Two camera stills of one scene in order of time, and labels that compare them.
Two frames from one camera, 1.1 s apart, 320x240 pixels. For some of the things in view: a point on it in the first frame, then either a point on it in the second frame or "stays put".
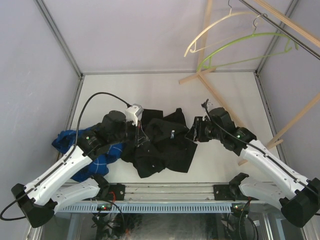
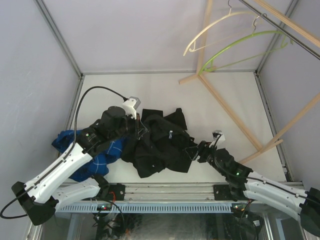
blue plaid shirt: x=64 y=141 stays put
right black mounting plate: x=222 y=192 stays put
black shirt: x=167 y=147 stays put
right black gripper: x=195 y=132 → x=202 y=149
